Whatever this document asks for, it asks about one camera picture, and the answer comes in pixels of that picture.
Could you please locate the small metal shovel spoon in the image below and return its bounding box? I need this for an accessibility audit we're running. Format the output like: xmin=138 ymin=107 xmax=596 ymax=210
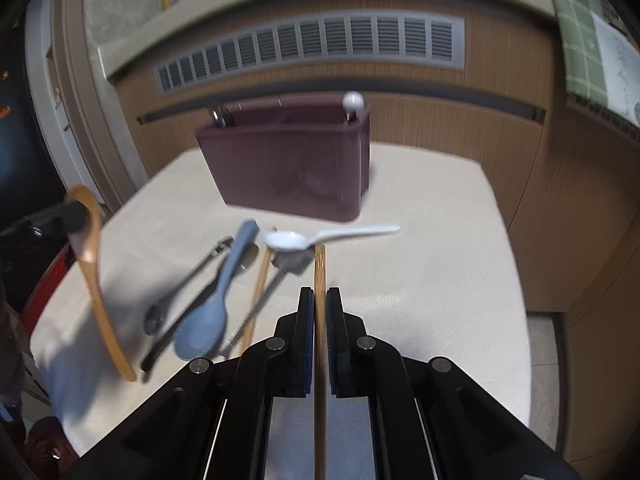
xmin=226 ymin=250 xmax=313 ymax=351

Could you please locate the black-handled metal spoon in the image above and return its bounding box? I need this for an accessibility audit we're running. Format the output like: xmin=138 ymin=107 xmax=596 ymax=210
xmin=141 ymin=247 xmax=258 ymax=373

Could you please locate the white shelf unit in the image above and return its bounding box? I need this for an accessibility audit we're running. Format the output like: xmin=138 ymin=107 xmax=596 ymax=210
xmin=25 ymin=0 xmax=108 ymax=206

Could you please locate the grey metal spoon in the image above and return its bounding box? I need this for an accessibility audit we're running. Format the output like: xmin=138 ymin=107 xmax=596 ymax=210
xmin=144 ymin=236 xmax=235 ymax=336

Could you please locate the brown wooden spoon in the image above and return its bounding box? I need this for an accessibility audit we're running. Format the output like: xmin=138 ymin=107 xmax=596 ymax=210
xmin=67 ymin=185 xmax=138 ymax=382

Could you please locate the light blue spoon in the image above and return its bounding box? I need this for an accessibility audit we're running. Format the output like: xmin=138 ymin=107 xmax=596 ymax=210
xmin=175 ymin=219 xmax=261 ymax=361

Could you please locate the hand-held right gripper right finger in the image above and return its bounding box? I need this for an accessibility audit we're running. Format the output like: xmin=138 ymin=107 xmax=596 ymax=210
xmin=326 ymin=287 xmax=581 ymax=480

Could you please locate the long grey vent grille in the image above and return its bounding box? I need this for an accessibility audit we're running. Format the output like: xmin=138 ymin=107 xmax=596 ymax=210
xmin=154 ymin=15 xmax=467 ymax=96

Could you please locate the green checked kitchen towel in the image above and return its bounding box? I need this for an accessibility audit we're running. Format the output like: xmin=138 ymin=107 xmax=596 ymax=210
xmin=550 ymin=0 xmax=640 ymax=126

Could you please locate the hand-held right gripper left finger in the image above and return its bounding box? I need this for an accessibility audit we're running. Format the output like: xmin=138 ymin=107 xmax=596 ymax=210
xmin=75 ymin=287 xmax=317 ymax=480

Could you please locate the white plastic spoon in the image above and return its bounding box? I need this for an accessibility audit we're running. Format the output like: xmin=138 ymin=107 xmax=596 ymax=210
xmin=262 ymin=224 xmax=401 ymax=252

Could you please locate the wooden chopstick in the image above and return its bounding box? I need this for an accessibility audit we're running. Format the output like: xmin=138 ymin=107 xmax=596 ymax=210
xmin=239 ymin=247 xmax=272 ymax=357
xmin=313 ymin=244 xmax=328 ymax=480

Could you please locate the speckled stone countertop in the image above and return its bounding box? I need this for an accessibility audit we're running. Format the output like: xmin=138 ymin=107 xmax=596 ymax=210
xmin=97 ymin=0 xmax=566 ymax=81

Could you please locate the cream tablecloth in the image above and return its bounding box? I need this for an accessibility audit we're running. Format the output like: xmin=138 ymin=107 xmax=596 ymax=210
xmin=30 ymin=142 xmax=533 ymax=480

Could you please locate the wooden kitchen cabinet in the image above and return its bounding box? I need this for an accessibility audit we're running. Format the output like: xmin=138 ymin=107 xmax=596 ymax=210
xmin=107 ymin=0 xmax=640 ymax=461

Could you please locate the white ball-topped utensil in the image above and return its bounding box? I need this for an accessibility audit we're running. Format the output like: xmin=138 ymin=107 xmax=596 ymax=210
xmin=342 ymin=91 xmax=363 ymax=123

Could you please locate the red object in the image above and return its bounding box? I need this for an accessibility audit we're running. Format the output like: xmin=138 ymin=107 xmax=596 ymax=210
xmin=22 ymin=245 xmax=76 ymax=331

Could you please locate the short grey vent grille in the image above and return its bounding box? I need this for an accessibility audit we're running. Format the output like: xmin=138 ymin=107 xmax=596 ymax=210
xmin=565 ymin=95 xmax=640 ymax=133

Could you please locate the black refrigerator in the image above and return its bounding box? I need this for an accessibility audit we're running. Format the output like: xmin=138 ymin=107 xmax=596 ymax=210
xmin=0 ymin=10 xmax=56 ymax=231

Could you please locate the purple plastic utensil holder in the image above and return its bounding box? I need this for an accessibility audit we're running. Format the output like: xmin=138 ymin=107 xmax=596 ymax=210
xmin=195 ymin=97 xmax=373 ymax=223

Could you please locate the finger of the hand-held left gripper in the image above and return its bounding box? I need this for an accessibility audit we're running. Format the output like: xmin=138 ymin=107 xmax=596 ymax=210
xmin=62 ymin=200 xmax=88 ymax=233

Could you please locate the dark metal utensil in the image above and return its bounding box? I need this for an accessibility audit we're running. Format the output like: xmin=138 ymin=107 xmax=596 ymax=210
xmin=207 ymin=102 xmax=236 ymax=128

